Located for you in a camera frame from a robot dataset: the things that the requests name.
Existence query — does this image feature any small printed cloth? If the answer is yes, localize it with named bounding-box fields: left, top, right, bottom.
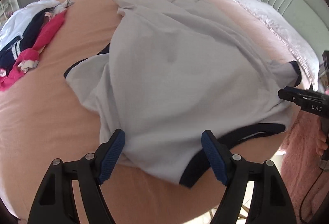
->
left=51, top=0, right=75, bottom=15

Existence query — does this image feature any navy striped garment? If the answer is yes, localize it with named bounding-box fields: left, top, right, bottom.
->
left=0, top=10, right=49, bottom=70

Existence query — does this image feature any pile of mixed clothes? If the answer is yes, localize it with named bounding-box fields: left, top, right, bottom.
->
left=0, top=0, right=61, bottom=46

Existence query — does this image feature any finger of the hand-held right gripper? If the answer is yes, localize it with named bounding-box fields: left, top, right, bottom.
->
left=278, top=87, right=308, bottom=108

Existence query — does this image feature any pink bed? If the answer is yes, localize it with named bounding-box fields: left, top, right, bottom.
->
left=0, top=0, right=309, bottom=224

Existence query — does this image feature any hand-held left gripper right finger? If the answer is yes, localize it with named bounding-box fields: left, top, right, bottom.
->
left=201, top=130, right=299, bottom=224

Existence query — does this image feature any person's pink fleece clothing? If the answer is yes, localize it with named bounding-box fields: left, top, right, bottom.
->
left=280, top=111, right=329, bottom=224

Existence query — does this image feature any pile of clothes pink navy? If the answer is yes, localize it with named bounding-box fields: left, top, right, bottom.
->
left=0, top=12, right=66, bottom=92

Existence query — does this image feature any black cable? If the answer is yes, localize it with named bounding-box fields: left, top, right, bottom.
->
left=303, top=168, right=325, bottom=224

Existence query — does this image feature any person's right hand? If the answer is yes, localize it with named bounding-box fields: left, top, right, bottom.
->
left=317, top=132, right=329, bottom=157

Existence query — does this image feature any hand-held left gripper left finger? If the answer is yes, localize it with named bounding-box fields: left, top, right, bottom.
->
left=27, top=129, right=126, bottom=224

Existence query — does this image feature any light blue navy-trimmed shirt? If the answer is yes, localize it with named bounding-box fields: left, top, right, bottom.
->
left=64, top=0, right=301, bottom=187

